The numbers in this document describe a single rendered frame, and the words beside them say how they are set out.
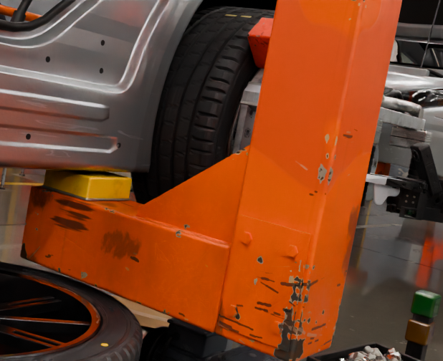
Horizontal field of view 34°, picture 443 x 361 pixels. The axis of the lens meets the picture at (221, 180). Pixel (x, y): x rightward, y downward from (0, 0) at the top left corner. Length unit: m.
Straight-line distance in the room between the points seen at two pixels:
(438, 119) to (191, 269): 3.12
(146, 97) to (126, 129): 0.09
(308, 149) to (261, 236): 0.17
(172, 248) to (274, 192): 0.24
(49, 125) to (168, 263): 0.34
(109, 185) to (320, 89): 0.55
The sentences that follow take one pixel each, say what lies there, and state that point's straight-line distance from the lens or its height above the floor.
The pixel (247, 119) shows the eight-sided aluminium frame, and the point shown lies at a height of 0.90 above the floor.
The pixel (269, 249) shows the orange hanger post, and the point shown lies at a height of 0.70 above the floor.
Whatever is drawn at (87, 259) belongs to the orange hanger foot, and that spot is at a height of 0.57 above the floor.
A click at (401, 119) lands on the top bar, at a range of 1.74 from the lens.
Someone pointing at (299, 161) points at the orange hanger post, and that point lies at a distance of 1.19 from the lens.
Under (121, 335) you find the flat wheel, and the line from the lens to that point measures 1.26.
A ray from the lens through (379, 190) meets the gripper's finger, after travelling 1.53.
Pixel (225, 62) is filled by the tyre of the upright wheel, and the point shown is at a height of 1.01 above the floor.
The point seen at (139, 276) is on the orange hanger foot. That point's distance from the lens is 1.38.
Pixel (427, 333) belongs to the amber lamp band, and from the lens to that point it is 1.33.
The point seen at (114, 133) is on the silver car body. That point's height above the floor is 0.82.
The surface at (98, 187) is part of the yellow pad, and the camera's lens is 1.50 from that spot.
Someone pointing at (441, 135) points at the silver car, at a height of 1.00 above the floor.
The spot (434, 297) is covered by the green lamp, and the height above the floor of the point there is 0.66.
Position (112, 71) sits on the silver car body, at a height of 0.95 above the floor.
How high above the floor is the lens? 0.91
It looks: 6 degrees down
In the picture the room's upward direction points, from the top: 10 degrees clockwise
